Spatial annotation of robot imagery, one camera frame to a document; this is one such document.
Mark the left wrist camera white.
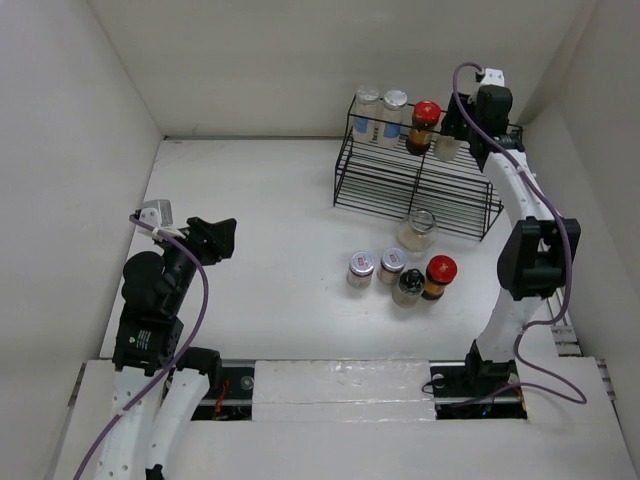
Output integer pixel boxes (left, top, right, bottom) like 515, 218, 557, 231
138, 199, 173, 233

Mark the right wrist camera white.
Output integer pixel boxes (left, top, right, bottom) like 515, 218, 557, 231
475, 68, 505, 90

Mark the silver lid jar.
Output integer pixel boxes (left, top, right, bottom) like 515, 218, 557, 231
378, 247, 406, 285
347, 251, 375, 288

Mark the black cap spice bottle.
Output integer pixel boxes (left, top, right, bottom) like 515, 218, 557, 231
392, 268, 425, 308

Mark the tall jar blue label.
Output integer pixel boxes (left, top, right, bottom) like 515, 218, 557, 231
377, 90, 408, 148
352, 84, 380, 143

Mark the silver lid jar right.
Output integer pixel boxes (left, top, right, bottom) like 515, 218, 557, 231
378, 247, 406, 285

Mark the black wire rack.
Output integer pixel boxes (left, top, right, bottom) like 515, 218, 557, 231
333, 103, 504, 241

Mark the silver lid jar left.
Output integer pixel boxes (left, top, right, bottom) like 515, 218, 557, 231
347, 251, 375, 288

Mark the open clear glass jar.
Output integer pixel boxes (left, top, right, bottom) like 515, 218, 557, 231
397, 209, 438, 257

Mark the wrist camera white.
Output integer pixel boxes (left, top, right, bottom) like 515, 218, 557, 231
475, 68, 505, 90
138, 199, 173, 233

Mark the black cap white powder bottle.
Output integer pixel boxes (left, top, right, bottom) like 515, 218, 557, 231
433, 135, 461, 162

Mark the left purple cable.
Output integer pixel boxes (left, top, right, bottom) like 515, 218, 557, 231
72, 212, 210, 480

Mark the red lid sauce jar front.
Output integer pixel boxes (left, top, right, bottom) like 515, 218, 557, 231
422, 255, 458, 301

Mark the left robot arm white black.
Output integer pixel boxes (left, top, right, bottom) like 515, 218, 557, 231
87, 208, 237, 479

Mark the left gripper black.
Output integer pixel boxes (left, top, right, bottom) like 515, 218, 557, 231
155, 215, 235, 311

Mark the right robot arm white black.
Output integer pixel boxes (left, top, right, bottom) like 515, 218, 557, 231
440, 85, 581, 408

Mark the red lid dark sauce jar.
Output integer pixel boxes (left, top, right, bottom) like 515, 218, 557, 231
405, 100, 442, 156

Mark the right side metal rail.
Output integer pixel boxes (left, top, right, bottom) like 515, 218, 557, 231
546, 289, 583, 357

